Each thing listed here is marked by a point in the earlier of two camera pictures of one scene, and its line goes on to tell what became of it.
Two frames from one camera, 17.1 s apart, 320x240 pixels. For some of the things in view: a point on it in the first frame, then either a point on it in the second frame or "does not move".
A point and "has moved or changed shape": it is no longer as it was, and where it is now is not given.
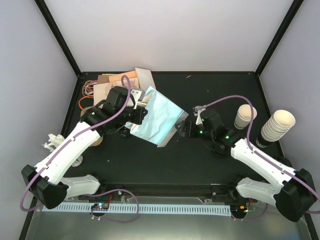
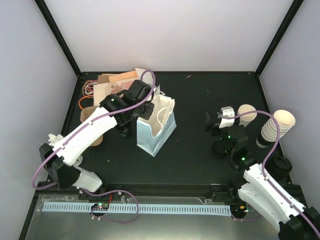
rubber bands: (87, 90) does not move
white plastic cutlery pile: (53, 140) does not move
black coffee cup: (124, 132) does not move
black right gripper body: (193, 133) -> (214, 126)
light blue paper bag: (158, 127) has moved or changed shape
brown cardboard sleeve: (104, 78) does not move
